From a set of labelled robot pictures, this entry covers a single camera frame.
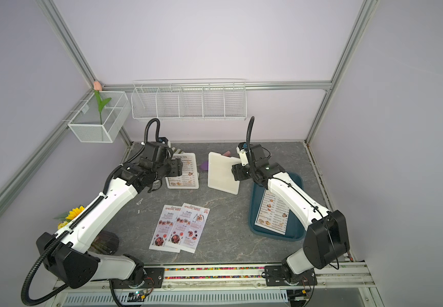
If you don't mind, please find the yellow header menu sheet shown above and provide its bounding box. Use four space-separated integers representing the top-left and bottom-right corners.
255 191 290 235
167 154 197 188

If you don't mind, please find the white menu holder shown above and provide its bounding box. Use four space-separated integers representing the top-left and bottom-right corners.
164 152 200 190
208 152 241 195

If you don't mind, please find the red special menu sheet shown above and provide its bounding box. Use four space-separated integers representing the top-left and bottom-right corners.
148 205 181 253

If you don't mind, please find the teal plastic tray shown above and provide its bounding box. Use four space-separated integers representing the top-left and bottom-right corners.
248 184 306 242

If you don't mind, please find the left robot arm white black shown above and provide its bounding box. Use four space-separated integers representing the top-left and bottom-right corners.
20 118 182 306

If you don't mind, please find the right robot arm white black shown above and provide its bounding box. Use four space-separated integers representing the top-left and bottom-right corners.
232 116 350 285

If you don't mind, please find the purple pink spoon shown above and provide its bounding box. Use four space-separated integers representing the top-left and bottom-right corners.
200 151 231 171

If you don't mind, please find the dark flower vase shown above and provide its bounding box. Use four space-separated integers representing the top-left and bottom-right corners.
88 230 120 255

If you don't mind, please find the pink artificial tulip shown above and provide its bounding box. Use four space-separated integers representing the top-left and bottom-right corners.
93 81 111 124

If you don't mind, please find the yellow sunflower bouquet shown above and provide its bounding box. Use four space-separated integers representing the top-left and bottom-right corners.
55 206 85 230

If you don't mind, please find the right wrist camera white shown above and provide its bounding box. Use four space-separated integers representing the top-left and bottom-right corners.
237 143 249 166

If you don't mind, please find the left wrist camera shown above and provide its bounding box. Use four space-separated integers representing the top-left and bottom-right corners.
139 137 172 163

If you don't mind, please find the white wire wall rack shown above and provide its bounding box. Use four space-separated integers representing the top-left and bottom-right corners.
131 79 248 121

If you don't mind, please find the white mesh wall basket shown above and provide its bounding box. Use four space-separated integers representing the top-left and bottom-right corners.
68 91 131 143

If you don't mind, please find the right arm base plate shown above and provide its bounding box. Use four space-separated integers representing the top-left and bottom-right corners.
261 264 317 287

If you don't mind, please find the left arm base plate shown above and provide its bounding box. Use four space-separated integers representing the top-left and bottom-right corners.
111 267 165 290

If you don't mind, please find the aluminium front rail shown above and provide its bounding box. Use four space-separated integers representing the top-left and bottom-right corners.
46 257 384 306

